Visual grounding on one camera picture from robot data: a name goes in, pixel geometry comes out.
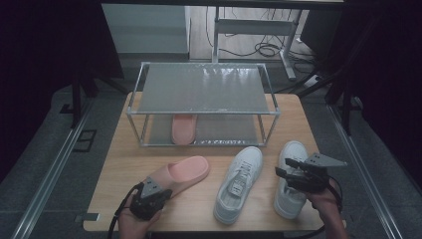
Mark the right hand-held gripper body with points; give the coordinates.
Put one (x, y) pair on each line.
(312, 181)

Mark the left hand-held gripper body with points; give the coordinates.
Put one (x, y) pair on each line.
(146, 205)

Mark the white sneaker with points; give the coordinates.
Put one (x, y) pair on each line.
(237, 186)
(288, 204)

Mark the pink slipper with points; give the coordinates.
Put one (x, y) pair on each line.
(184, 127)
(189, 171)

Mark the metal shoe rack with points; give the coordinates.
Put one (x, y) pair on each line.
(202, 89)

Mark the person's left hand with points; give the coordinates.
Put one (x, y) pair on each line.
(132, 225)

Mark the person's right hand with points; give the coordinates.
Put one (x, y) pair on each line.
(326, 202)

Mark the black metal stand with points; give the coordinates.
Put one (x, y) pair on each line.
(346, 109)
(77, 99)

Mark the white power strip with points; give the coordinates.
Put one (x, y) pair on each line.
(313, 81)

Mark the dark curtain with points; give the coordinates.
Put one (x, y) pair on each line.
(391, 83)
(40, 66)

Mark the white cabinet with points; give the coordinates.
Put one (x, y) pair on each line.
(146, 28)

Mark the metal floor rail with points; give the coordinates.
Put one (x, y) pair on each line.
(49, 179)
(365, 179)

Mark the grey table corner bracket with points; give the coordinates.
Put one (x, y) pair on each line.
(88, 217)

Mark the white desk frame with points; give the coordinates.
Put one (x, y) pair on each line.
(255, 27)

